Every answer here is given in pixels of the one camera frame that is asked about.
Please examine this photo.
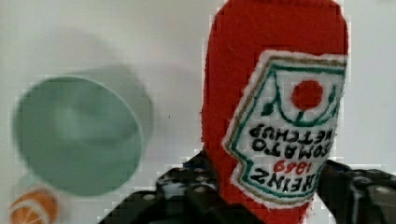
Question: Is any green cup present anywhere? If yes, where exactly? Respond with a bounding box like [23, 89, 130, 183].
[12, 65, 153, 196]

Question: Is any orange slice toy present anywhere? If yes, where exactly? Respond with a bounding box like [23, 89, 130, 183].
[8, 189, 60, 224]

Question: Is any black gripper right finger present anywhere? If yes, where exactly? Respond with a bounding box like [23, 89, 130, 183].
[317, 160, 396, 224]

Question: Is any red plush ketchup bottle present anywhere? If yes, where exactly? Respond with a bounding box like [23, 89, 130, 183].
[202, 0, 348, 224]

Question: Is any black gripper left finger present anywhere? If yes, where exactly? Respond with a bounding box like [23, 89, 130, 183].
[98, 151, 264, 224]

